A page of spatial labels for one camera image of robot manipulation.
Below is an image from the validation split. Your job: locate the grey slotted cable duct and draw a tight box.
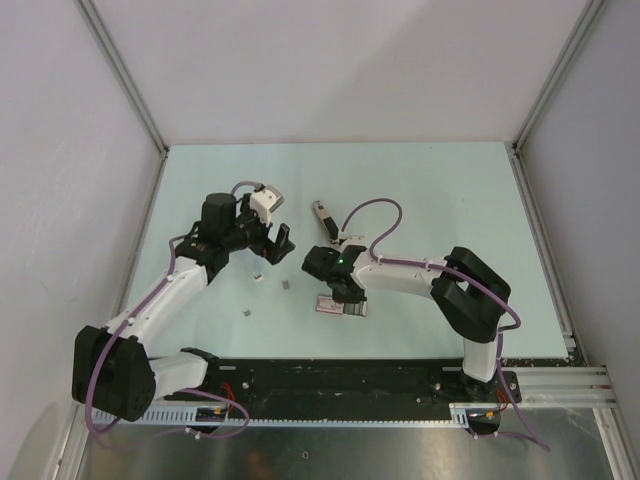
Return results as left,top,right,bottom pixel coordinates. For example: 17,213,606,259
94,403,474,429

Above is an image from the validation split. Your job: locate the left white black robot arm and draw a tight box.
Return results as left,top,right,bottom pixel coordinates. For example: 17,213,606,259
72,184,295,422

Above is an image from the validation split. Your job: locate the aluminium frame rails right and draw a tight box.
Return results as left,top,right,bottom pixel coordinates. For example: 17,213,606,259
512,367,616,408

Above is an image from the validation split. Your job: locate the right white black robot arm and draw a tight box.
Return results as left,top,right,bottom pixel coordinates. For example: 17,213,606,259
302,245,521,401

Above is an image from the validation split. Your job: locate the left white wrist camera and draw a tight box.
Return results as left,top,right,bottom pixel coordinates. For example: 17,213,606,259
249,185,284,227

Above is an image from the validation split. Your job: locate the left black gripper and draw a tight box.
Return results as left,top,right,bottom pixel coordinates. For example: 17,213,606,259
223,194,294,264

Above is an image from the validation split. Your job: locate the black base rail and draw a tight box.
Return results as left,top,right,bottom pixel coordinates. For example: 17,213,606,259
199,356,521,421

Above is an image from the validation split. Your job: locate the red white staple box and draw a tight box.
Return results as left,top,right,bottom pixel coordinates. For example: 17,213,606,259
315,295,368,317

